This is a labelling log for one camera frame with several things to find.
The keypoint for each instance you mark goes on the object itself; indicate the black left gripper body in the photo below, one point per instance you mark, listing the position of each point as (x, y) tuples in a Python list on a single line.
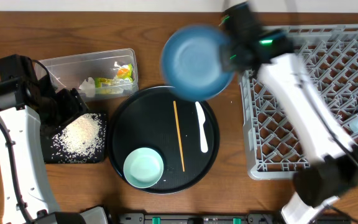
[(68, 104)]

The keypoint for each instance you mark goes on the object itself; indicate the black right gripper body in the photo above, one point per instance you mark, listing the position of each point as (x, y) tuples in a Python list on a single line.
[(230, 61)]

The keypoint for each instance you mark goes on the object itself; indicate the white paper napkin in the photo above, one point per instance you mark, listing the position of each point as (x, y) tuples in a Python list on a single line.
[(88, 87)]

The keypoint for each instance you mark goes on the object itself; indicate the pile of white rice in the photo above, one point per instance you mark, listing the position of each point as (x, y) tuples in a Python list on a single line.
[(79, 135)]

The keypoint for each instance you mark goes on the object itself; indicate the blue plate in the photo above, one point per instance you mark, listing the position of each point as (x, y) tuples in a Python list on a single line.
[(191, 63)]

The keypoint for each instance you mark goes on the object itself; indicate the green yellow snack wrapper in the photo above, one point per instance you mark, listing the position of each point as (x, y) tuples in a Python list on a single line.
[(122, 80)]

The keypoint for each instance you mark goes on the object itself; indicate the mint green bowl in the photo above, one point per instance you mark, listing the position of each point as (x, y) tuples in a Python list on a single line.
[(143, 167)]

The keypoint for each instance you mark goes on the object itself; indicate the wooden chopstick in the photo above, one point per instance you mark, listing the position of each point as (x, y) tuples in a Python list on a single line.
[(179, 135)]

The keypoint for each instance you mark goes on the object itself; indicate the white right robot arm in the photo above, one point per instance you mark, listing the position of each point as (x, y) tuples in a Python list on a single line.
[(331, 153)]

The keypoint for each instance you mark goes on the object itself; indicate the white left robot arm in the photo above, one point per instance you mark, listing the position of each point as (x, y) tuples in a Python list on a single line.
[(28, 197)]

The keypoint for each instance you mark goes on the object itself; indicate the grey dishwasher rack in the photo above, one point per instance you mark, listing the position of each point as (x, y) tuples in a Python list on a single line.
[(331, 56)]

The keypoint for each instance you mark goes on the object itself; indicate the black rectangular tray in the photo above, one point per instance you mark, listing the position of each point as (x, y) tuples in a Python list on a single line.
[(76, 140)]

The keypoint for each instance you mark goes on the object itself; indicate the clear plastic bin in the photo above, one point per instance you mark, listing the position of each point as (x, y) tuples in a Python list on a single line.
[(69, 72)]

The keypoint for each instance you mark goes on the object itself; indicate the white plastic knife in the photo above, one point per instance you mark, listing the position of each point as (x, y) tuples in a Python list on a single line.
[(201, 121)]

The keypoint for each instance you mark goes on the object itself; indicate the round black tray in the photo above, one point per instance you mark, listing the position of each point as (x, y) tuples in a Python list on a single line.
[(146, 119)]

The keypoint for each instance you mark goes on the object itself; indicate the black rail with green clips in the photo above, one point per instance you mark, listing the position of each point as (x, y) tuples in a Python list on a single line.
[(253, 218)]

